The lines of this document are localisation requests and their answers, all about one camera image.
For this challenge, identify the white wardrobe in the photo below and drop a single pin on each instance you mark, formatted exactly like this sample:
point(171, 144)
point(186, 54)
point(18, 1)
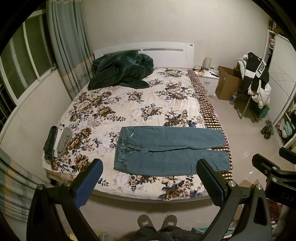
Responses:
point(279, 55)

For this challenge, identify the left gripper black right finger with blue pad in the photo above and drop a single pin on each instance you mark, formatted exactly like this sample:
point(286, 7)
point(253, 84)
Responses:
point(254, 221)

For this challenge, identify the dark green plush blanket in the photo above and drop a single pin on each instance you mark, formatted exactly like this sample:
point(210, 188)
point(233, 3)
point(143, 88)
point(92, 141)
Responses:
point(125, 68)

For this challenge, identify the blue denim jeans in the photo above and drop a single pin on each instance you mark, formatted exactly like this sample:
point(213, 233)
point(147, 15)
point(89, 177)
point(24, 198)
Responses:
point(169, 151)

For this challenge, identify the white nightstand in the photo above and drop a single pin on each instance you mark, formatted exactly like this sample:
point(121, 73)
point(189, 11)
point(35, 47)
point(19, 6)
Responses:
point(208, 79)

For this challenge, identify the black white jacket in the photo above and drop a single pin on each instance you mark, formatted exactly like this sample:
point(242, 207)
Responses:
point(256, 74)

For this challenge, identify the grey folded knit garment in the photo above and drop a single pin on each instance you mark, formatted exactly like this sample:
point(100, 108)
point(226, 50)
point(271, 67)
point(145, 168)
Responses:
point(64, 141)

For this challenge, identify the window with white frame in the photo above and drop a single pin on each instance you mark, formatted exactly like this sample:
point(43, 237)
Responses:
point(25, 61)

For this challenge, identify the dark folded pants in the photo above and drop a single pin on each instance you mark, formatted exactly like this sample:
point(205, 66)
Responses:
point(49, 144)

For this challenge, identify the beige table lamp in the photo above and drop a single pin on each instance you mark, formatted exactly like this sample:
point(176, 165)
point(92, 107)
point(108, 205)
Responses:
point(207, 62)

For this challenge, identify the green slippers pair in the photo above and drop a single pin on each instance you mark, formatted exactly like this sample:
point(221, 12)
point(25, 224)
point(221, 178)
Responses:
point(267, 130)

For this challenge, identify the white bed headboard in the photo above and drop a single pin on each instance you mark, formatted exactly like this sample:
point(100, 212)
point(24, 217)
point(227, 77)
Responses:
point(164, 54)

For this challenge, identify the left grey slipper foot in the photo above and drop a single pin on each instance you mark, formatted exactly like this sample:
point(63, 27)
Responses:
point(144, 221)

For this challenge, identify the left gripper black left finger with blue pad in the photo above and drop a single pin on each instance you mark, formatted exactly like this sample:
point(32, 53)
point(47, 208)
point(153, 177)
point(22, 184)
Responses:
point(44, 222)

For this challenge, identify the chair with clothes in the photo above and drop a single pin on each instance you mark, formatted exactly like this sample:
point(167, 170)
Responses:
point(245, 106)

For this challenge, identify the striped fabric at left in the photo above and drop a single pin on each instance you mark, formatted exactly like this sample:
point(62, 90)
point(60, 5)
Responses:
point(17, 188)

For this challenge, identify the plastic water bottle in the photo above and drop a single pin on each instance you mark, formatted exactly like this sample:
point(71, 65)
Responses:
point(233, 97)

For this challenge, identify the brown cardboard box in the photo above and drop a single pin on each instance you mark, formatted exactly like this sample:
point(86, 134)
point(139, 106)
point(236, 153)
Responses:
point(229, 81)

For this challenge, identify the white folded garment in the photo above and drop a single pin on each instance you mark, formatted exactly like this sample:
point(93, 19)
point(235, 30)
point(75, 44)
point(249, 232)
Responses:
point(57, 139)

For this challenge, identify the floral bed blanket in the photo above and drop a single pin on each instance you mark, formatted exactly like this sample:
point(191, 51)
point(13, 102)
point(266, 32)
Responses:
point(95, 118)

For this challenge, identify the checkered brown bed sheet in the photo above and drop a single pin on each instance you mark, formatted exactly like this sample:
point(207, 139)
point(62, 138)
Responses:
point(210, 118)

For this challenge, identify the green striped curtain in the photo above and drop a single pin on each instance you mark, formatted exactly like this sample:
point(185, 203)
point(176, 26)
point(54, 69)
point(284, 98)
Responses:
point(70, 44)

